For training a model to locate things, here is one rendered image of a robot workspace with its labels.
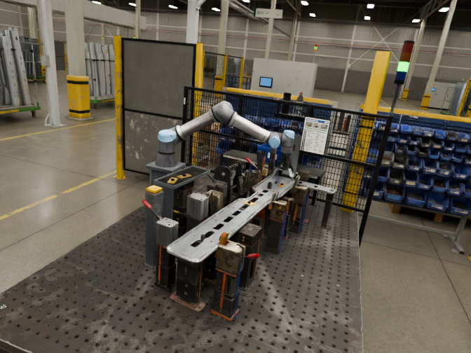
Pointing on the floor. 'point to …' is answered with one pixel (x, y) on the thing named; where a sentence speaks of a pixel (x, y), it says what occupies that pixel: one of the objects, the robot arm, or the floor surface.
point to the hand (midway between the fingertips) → (282, 178)
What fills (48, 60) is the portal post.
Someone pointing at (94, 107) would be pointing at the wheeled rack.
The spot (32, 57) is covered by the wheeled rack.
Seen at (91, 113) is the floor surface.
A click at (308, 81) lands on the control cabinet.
